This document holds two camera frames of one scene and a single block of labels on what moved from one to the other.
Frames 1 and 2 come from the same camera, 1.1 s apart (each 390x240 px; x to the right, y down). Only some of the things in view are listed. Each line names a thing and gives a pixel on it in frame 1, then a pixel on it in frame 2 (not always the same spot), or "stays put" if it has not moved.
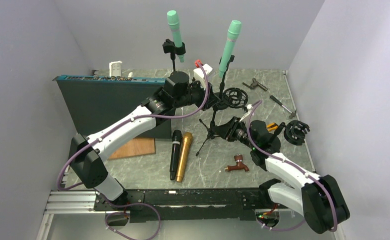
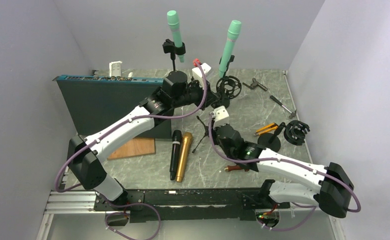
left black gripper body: [209, 90] stays put
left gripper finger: [215, 99] stays put
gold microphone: [187, 139] stays put
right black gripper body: [237, 125] -> [215, 139]
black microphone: [175, 165] stays put
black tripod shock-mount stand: [235, 98] -> [227, 88]
